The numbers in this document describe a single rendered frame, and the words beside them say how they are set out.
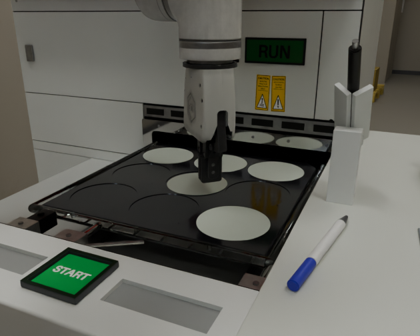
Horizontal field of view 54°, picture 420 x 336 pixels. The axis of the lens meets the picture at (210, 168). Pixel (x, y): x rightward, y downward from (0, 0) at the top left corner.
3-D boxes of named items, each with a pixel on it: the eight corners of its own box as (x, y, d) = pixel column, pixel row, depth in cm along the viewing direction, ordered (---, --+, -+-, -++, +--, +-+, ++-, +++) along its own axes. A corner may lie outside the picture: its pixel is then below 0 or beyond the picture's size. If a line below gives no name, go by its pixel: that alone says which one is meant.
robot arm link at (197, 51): (171, 38, 59) (171, 60, 60) (189, 41, 51) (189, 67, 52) (226, 37, 61) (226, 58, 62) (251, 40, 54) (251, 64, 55)
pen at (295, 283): (342, 211, 43) (287, 278, 32) (351, 213, 42) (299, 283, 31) (341, 219, 43) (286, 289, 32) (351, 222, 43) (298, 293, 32)
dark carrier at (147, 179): (159, 145, 92) (159, 143, 91) (317, 167, 79) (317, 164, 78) (42, 208, 62) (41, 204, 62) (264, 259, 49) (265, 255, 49)
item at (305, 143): (147, 155, 100) (145, 117, 96) (336, 184, 83) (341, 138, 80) (143, 158, 98) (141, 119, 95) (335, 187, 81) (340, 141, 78)
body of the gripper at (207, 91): (173, 53, 60) (176, 128, 64) (195, 60, 51) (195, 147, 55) (222, 51, 62) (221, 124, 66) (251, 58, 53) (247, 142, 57)
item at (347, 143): (329, 183, 53) (341, 76, 48) (361, 188, 51) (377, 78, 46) (321, 202, 47) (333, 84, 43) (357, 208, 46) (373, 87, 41)
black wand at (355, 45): (362, 45, 38) (364, 36, 38) (346, 45, 38) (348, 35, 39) (354, 171, 53) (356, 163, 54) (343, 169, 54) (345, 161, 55)
